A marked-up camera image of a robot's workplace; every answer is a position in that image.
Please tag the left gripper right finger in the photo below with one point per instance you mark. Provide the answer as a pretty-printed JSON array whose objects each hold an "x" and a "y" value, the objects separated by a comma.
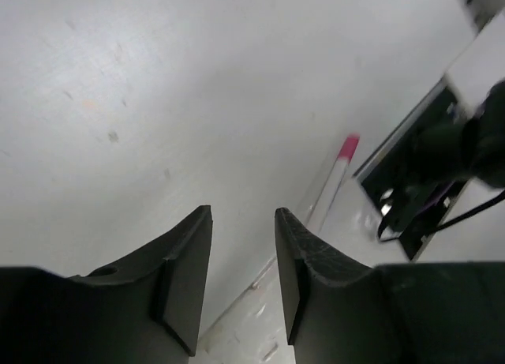
[{"x": 337, "y": 310}]

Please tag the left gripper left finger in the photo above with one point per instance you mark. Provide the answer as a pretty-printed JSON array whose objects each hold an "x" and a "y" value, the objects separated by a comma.
[{"x": 142, "y": 308}]

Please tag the white marker pink cap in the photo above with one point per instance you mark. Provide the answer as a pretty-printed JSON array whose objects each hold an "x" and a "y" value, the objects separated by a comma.
[{"x": 326, "y": 189}]

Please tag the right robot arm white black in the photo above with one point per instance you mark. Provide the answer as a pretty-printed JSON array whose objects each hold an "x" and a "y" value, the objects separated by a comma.
[{"x": 477, "y": 78}]

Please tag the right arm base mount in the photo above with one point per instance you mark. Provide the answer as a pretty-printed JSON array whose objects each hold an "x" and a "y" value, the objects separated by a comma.
[{"x": 416, "y": 175}]

